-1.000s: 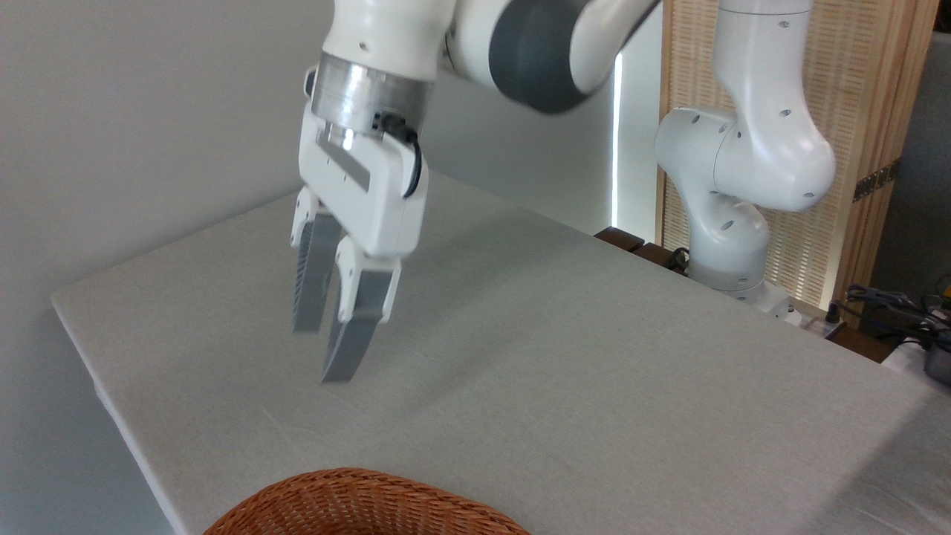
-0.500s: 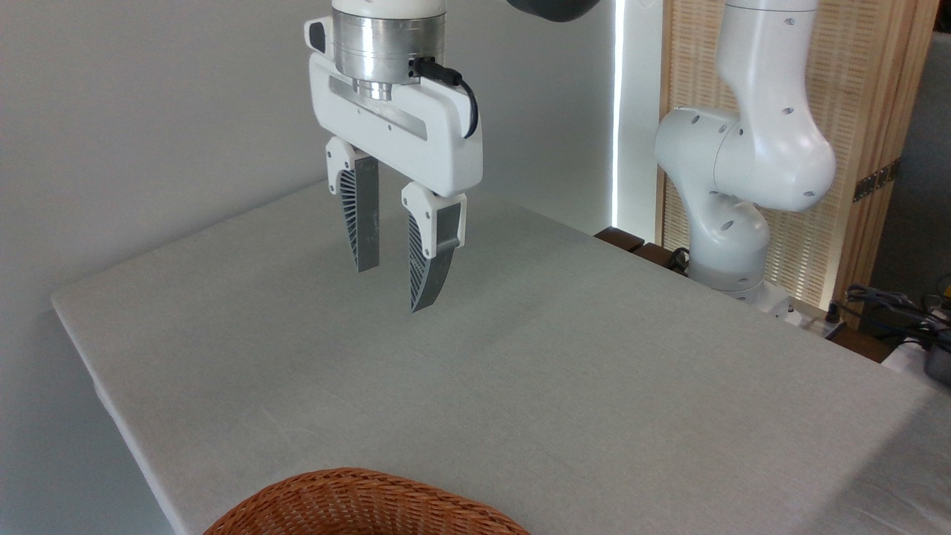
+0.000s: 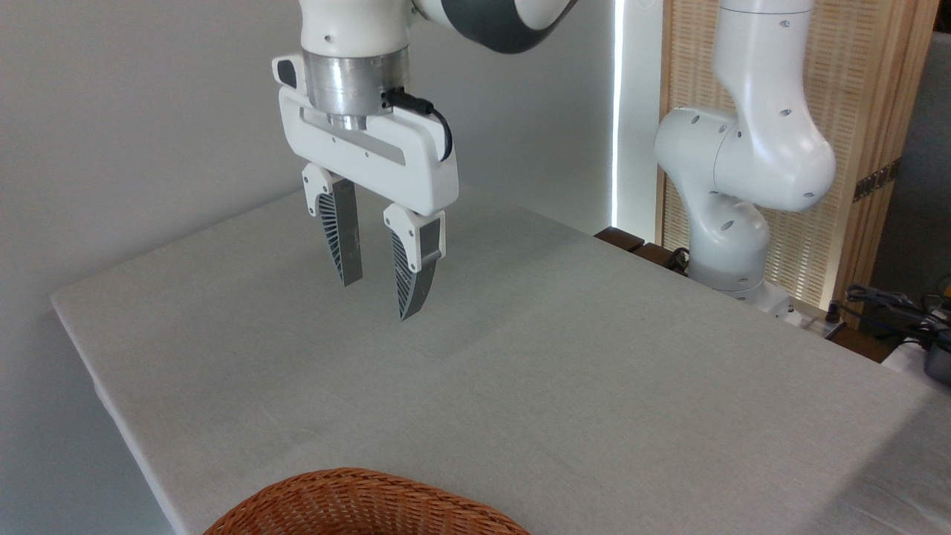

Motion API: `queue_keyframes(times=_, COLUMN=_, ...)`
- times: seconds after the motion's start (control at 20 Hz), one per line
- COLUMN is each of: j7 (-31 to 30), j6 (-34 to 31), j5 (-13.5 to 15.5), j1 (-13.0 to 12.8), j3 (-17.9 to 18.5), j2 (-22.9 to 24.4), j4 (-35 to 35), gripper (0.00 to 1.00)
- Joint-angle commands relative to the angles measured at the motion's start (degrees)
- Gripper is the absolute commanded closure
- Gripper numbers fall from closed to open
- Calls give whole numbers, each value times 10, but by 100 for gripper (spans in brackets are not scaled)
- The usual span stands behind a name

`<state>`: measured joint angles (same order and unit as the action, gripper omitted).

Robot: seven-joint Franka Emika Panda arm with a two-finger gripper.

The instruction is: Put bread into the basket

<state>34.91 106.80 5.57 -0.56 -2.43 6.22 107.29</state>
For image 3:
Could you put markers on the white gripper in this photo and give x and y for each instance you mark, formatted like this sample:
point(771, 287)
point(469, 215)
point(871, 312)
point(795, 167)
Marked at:
point(401, 174)

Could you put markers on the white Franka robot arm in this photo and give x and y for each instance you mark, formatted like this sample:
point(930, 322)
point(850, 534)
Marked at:
point(758, 148)

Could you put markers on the brown woven wicker basket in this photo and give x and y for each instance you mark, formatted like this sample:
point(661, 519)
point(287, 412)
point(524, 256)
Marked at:
point(356, 505)

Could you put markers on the grey table cloth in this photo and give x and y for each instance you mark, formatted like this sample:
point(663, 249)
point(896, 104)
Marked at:
point(446, 386)

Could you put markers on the silver metal wrist flange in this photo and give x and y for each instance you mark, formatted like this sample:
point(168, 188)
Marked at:
point(356, 85)

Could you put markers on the white vertical light strip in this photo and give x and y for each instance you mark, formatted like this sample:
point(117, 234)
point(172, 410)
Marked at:
point(618, 111)

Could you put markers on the white power strip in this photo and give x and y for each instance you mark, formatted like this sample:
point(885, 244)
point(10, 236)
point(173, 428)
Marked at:
point(821, 325)

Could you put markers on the dark metal screen hinge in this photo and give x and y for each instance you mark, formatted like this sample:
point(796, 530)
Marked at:
point(877, 182)

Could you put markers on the light wooden slatted screen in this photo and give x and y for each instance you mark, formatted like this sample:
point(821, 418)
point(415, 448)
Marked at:
point(869, 89)

